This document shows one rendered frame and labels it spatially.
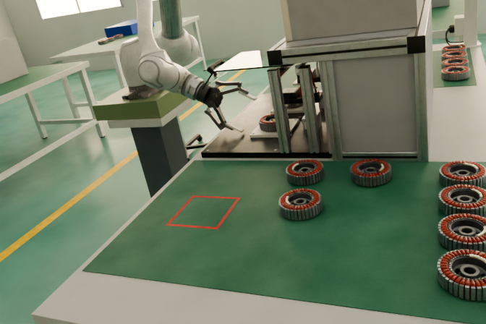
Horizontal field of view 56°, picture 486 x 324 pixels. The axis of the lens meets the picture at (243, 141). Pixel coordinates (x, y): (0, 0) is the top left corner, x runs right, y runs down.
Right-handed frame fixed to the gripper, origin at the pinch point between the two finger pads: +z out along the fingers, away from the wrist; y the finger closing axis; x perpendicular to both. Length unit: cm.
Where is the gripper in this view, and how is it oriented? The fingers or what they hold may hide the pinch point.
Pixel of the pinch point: (246, 113)
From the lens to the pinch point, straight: 171.2
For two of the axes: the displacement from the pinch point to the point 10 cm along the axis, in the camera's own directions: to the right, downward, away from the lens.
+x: 3.3, -2.6, 9.1
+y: 3.6, -8.5, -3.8
